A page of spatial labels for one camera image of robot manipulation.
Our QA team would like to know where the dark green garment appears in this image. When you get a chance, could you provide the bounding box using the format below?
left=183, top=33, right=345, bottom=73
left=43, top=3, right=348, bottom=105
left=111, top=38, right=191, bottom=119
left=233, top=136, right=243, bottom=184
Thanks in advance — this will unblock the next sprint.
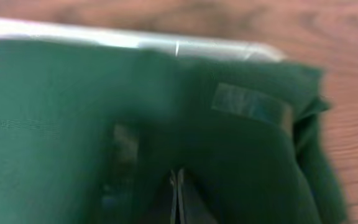
left=0, top=40, right=348, bottom=223

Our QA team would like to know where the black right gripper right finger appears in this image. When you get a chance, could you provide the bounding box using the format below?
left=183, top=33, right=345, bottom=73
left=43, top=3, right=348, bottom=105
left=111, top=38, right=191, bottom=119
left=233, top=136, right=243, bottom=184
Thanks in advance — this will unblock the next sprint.
left=177, top=169, right=218, bottom=224

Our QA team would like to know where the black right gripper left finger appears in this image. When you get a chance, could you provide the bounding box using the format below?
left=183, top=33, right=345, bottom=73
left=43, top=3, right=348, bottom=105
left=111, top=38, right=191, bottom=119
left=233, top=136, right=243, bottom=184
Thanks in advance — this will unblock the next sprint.
left=141, top=170, right=177, bottom=224

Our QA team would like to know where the clear plastic storage bin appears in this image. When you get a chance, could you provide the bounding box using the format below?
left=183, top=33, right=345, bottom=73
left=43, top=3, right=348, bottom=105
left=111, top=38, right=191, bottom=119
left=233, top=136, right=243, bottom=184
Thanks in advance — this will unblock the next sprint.
left=0, top=18, right=285, bottom=62

